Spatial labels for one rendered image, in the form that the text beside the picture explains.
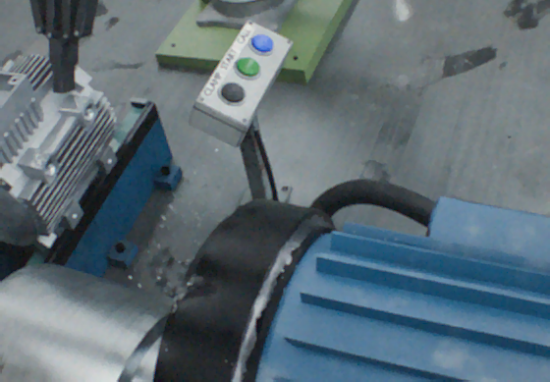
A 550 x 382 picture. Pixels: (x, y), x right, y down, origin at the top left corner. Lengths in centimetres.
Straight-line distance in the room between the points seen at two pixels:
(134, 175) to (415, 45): 58
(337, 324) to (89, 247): 75
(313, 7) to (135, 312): 94
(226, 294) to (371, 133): 89
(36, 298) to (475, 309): 42
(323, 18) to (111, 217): 58
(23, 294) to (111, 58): 90
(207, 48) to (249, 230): 105
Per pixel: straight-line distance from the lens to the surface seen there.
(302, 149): 119
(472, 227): 42
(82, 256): 105
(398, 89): 129
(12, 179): 89
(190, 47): 141
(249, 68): 93
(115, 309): 63
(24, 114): 92
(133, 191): 114
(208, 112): 89
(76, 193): 98
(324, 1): 145
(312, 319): 34
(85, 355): 59
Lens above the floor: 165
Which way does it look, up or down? 46 degrees down
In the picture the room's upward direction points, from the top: 12 degrees counter-clockwise
